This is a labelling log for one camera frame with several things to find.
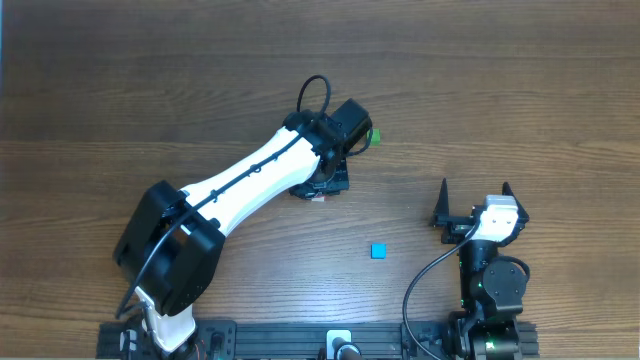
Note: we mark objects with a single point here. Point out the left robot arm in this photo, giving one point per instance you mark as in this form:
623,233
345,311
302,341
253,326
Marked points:
255,180

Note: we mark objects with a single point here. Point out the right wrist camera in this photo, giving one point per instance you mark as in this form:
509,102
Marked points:
496,215

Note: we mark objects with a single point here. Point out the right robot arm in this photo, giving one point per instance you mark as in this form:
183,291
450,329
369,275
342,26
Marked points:
492,285

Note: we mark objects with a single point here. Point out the mounting rail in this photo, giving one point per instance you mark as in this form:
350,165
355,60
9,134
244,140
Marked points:
300,340

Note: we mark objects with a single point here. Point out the blue cube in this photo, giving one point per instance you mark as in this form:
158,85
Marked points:
378,250

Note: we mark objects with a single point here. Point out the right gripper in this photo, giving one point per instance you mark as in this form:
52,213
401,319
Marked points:
455,230

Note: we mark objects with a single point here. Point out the green cube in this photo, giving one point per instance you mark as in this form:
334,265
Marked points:
376,136

